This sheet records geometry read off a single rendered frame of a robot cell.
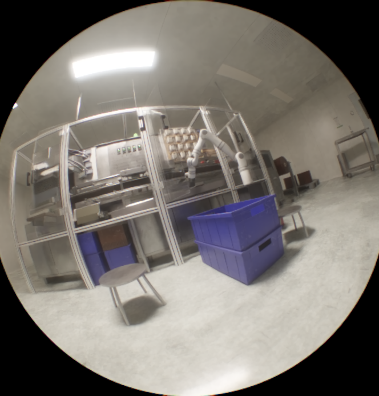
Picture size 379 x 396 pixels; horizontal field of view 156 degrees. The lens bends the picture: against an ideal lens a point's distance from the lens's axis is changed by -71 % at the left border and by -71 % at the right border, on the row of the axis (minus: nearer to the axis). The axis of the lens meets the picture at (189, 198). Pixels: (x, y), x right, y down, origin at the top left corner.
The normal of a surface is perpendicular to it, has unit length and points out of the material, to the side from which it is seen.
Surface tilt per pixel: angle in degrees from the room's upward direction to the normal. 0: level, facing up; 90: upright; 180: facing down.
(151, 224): 90
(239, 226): 90
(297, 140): 90
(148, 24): 180
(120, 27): 180
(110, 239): 90
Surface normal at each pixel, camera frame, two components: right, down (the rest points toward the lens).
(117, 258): 0.33, -0.16
